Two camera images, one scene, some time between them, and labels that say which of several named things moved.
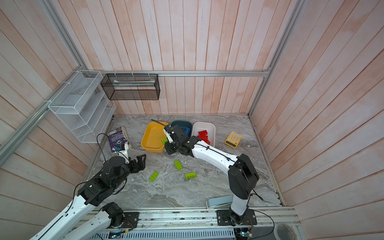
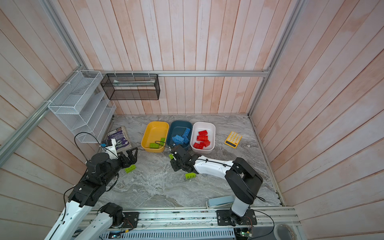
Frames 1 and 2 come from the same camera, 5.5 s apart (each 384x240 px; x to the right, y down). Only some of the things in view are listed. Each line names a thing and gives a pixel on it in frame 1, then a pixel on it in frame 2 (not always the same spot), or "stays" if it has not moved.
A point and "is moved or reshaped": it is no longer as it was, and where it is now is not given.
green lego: [178, 164] is moved or reshaped
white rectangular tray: [198, 126] stays
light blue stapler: [218, 202] stays
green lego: [190, 175] stays
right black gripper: [168, 146] -> [173, 161]
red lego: [204, 137] stays
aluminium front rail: [95, 220] stays
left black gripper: [141, 163] -> [133, 159]
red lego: [203, 133] stays
